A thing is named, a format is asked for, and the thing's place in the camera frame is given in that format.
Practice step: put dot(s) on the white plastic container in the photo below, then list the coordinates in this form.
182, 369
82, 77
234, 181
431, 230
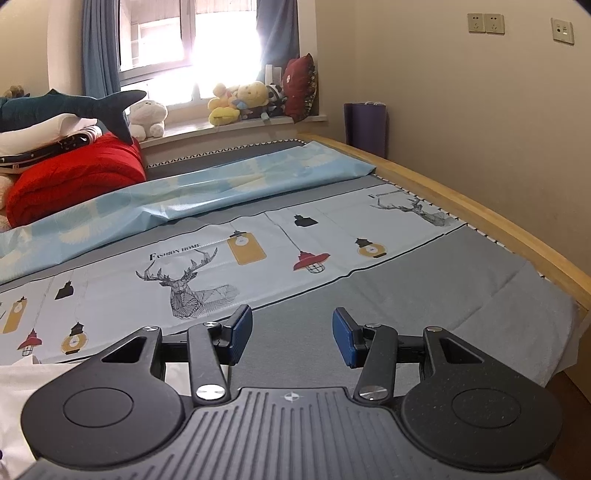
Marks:
273, 74

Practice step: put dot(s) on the dark blue shark plush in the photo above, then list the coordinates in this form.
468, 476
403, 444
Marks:
69, 106

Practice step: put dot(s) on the pale yellow plush toy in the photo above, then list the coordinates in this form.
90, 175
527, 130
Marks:
221, 108

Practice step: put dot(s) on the white window sill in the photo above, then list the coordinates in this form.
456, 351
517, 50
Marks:
221, 129

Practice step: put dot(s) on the red folded quilt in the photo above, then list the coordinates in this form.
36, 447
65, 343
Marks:
78, 175

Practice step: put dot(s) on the black and white plush toy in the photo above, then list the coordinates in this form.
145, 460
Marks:
276, 99

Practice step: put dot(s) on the brown plush toy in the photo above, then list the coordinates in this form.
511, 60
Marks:
14, 91

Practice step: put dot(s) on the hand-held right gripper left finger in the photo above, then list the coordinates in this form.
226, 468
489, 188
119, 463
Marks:
240, 333

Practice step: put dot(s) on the deer and lantern printed sheet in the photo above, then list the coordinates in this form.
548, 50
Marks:
138, 286

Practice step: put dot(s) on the light blue patterned sheet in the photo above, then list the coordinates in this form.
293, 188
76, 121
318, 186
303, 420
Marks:
184, 194

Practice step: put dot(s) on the wooden bed frame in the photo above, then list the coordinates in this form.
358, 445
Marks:
485, 207

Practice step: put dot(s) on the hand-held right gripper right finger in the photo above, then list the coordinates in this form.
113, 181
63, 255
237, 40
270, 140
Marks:
344, 339

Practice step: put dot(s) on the dark star-print folded quilt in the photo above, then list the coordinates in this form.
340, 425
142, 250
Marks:
55, 147

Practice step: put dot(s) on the beige wall socket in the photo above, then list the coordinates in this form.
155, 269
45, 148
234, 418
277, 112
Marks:
494, 23
475, 22

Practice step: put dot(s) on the blue curtain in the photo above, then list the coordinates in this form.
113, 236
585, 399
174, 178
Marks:
279, 32
99, 50

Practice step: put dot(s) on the window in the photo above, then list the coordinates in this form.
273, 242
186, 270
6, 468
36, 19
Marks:
184, 37

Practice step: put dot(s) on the dark red patterned cushion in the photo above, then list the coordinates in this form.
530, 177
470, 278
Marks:
300, 85

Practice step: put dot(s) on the yellow round-headed plush toy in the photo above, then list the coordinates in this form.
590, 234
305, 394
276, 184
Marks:
251, 97

